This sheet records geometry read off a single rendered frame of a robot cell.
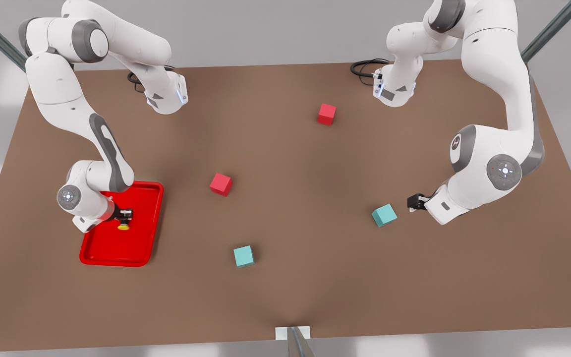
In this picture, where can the teal cube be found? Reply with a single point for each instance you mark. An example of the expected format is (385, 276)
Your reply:
(243, 256)
(384, 215)

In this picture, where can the white post foot plate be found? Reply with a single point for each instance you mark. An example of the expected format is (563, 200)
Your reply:
(280, 333)

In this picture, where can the red plastic tray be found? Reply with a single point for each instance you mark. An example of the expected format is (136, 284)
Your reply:
(132, 243)

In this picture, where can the small yellow round object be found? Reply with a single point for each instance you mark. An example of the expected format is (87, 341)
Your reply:
(124, 227)

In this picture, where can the red cube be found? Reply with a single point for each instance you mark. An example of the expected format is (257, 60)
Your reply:
(326, 114)
(221, 184)

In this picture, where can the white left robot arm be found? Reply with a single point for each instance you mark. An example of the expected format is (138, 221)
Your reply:
(493, 163)

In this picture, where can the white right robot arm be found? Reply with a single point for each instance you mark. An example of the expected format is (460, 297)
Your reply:
(57, 84)

